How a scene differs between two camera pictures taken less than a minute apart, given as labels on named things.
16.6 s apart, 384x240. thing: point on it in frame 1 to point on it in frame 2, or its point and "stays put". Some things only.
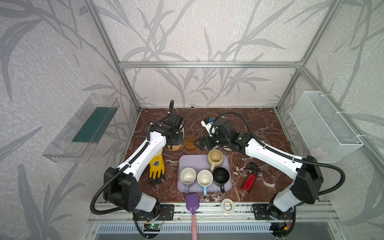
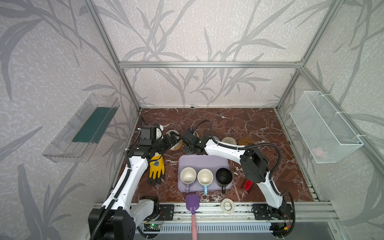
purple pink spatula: (192, 203) stays put
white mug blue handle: (204, 178) stays put
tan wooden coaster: (174, 147) stays put
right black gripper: (208, 141) to (188, 139)
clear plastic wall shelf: (77, 140) stays put
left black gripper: (174, 137) to (169, 140)
